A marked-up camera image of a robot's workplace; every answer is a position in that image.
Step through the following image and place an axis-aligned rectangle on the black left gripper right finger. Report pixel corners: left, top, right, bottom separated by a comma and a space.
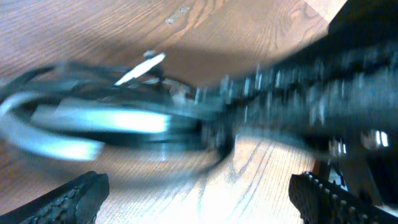
289, 171, 397, 224

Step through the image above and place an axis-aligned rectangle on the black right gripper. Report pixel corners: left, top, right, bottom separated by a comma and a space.
203, 40, 397, 204

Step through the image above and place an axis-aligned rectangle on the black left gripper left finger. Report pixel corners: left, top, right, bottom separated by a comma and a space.
1, 171, 109, 224

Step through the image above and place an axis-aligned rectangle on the white usb cable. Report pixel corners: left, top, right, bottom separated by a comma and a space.
0, 52, 172, 162

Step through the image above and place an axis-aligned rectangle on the black usb cable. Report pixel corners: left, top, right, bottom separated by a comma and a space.
0, 60, 237, 181

